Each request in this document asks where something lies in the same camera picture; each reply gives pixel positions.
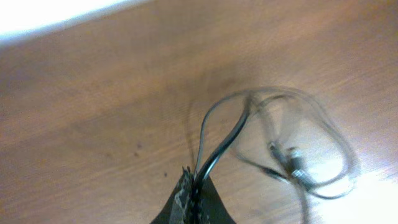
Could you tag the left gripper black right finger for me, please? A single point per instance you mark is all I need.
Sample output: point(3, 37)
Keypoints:
point(211, 207)

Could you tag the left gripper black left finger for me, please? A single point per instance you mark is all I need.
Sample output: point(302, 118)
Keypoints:
point(177, 209)

